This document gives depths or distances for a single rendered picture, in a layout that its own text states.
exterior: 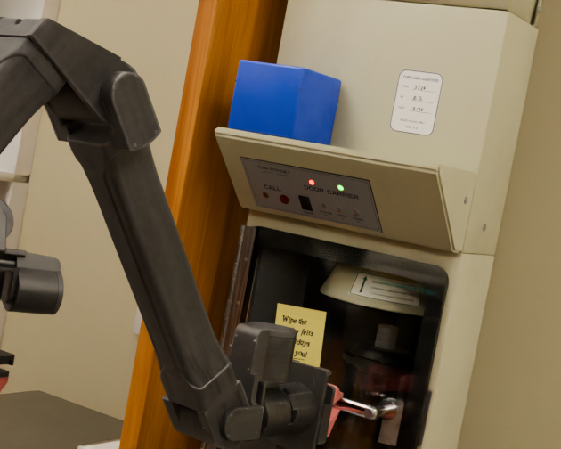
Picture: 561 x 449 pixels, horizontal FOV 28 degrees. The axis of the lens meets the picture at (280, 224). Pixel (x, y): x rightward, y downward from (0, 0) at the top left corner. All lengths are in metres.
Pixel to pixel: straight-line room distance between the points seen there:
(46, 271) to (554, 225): 0.81
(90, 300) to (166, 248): 1.21
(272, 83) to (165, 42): 0.83
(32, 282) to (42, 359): 1.00
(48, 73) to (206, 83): 0.56
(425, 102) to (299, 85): 0.16
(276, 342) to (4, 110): 0.43
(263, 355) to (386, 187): 0.26
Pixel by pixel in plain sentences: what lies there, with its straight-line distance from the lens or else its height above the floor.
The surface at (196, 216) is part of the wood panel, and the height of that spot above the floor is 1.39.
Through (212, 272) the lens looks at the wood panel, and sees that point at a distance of 1.58.
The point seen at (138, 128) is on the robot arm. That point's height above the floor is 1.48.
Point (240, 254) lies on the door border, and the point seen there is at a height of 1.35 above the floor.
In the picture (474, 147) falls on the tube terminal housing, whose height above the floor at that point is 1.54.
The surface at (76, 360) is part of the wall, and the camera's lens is 2.31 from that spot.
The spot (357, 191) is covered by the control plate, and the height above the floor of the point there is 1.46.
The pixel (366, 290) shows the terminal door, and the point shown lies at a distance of 1.43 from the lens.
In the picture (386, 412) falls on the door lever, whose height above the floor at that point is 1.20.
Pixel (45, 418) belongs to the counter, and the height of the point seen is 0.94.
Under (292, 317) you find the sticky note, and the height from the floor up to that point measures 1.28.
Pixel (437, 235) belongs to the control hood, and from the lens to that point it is 1.36.
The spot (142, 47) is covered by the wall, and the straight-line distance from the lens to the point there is 2.25.
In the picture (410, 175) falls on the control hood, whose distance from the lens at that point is 1.31.
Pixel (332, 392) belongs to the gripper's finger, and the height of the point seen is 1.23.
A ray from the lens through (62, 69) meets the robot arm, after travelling 0.97.
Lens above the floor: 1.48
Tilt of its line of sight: 3 degrees down
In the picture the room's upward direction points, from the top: 10 degrees clockwise
